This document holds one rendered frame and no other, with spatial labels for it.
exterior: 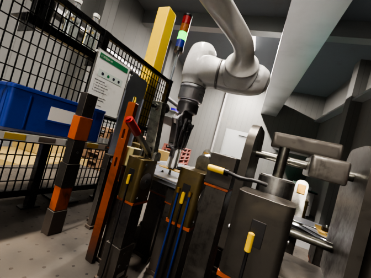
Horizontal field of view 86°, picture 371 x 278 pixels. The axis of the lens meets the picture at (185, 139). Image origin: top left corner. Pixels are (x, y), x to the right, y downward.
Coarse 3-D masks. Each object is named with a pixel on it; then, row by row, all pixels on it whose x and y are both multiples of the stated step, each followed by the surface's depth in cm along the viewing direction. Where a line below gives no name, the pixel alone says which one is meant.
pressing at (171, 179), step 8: (160, 168) 78; (160, 176) 61; (168, 176) 66; (176, 176) 70; (168, 184) 58; (176, 184) 57; (296, 216) 58; (296, 224) 48; (304, 224) 52; (312, 224) 53; (320, 224) 56; (312, 232) 45
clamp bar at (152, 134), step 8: (152, 104) 54; (160, 104) 55; (152, 112) 56; (160, 112) 55; (152, 120) 56; (160, 120) 55; (152, 128) 56; (160, 128) 56; (152, 136) 56; (160, 136) 57; (152, 144) 56; (144, 152) 58; (152, 152) 56
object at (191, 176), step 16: (192, 176) 42; (176, 192) 43; (192, 192) 41; (176, 208) 42; (192, 208) 41; (176, 224) 41; (192, 224) 42; (176, 240) 42; (160, 256) 42; (176, 256) 42; (160, 272) 43; (176, 272) 42
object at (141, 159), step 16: (128, 160) 54; (144, 160) 52; (128, 176) 52; (144, 176) 53; (128, 192) 52; (144, 192) 55; (128, 208) 53; (128, 224) 53; (112, 240) 52; (128, 240) 54; (112, 256) 52; (128, 256) 55; (112, 272) 52
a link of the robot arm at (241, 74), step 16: (208, 0) 44; (224, 0) 44; (224, 16) 46; (240, 16) 48; (224, 32) 50; (240, 32) 50; (240, 48) 53; (224, 64) 64; (240, 64) 58; (256, 64) 60; (224, 80) 64; (240, 80) 61; (256, 80) 62
